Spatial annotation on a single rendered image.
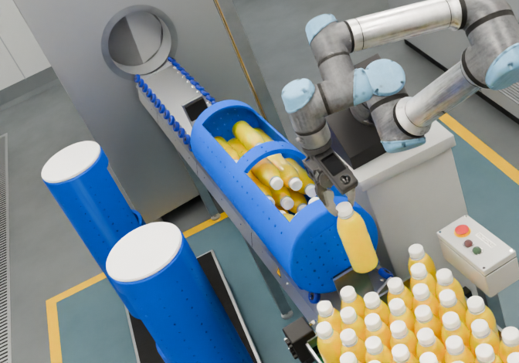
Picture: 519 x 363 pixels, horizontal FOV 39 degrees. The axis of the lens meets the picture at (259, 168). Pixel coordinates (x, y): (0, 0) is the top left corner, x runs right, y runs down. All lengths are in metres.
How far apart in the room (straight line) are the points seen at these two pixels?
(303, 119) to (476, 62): 0.44
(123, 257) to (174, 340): 0.34
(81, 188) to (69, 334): 1.17
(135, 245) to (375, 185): 0.86
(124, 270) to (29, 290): 2.17
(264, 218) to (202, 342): 0.66
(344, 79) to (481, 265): 0.61
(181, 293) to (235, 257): 1.49
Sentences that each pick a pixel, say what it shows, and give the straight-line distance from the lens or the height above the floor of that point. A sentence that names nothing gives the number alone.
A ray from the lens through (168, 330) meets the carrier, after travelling 2.61.
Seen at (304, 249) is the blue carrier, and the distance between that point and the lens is 2.05.
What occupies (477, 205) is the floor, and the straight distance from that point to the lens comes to 3.79.
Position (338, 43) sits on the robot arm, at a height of 1.73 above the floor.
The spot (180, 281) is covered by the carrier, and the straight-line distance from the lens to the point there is 2.50.
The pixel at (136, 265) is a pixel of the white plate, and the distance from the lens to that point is 2.51.
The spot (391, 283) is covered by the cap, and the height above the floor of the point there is 1.10.
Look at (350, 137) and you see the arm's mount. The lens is 2.27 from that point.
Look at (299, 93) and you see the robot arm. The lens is 1.62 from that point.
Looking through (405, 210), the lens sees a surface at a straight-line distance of 2.37.
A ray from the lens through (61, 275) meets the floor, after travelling 4.59.
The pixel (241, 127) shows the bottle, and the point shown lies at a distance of 2.70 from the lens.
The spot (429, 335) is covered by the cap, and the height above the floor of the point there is 1.10.
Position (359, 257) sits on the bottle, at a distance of 1.89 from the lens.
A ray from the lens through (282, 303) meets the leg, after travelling 3.48.
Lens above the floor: 2.48
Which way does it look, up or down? 33 degrees down
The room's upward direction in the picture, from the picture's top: 24 degrees counter-clockwise
